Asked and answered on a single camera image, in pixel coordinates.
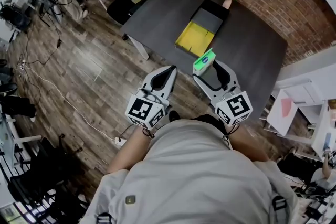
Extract person's black shoe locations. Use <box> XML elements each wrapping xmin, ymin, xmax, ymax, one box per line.
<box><xmin>168</xmin><ymin>110</ymin><xmax>181</xmax><ymax>123</ymax></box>

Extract black mesh chair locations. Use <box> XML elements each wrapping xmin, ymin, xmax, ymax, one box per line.
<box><xmin>7</xmin><ymin>133</ymin><xmax>87</xmax><ymax>221</ymax></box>

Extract person's left forearm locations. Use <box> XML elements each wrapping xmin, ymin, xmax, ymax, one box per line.
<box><xmin>107</xmin><ymin>127</ymin><xmax>156</xmax><ymax>174</ymax></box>

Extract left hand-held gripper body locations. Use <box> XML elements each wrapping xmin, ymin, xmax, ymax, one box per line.
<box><xmin>125</xmin><ymin>85</ymin><xmax>171</xmax><ymax>131</ymax></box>

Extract black wrist cord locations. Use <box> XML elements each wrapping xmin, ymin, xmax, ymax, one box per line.
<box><xmin>142</xmin><ymin>127</ymin><xmax>156</xmax><ymax>140</ymax></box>
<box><xmin>222</xmin><ymin>123</ymin><xmax>241</xmax><ymax>144</ymax></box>

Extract person's black trousers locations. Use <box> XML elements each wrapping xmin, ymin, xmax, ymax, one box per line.
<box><xmin>190</xmin><ymin>113</ymin><xmax>228</xmax><ymax>134</ymax></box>

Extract person's light grey shirt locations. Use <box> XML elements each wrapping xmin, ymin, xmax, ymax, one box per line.
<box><xmin>83</xmin><ymin>119</ymin><xmax>300</xmax><ymax>224</ymax></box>

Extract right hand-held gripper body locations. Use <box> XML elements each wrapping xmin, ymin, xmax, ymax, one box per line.
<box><xmin>211</xmin><ymin>83</ymin><xmax>254</xmax><ymax>127</ymax></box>

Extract small green box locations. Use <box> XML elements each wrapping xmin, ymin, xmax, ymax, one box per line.
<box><xmin>193</xmin><ymin>47</ymin><xmax>217</xmax><ymax>76</ymax></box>

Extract black floor cable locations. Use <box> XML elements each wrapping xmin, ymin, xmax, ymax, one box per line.
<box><xmin>25</xmin><ymin>7</ymin><xmax>64</xmax><ymax>66</ymax></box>

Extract white table leg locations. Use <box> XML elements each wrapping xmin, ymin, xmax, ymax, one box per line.
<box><xmin>128</xmin><ymin>35</ymin><xmax>150</xmax><ymax>61</ymax></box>

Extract person's right forearm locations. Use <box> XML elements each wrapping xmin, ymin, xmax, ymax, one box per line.
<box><xmin>227</xmin><ymin>125</ymin><xmax>271</xmax><ymax>164</ymax></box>

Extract yellow tray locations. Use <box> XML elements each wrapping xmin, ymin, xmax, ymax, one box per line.
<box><xmin>174</xmin><ymin>0</ymin><xmax>232</xmax><ymax>58</ymax></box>

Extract black office chair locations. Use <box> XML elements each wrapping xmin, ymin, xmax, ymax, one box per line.
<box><xmin>107</xmin><ymin>0</ymin><xmax>148</xmax><ymax>26</ymax></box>

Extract white extension cable with strip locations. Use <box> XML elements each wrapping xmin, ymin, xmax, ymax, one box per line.
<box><xmin>18</xmin><ymin>61</ymin><xmax>127</xmax><ymax>147</ymax></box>

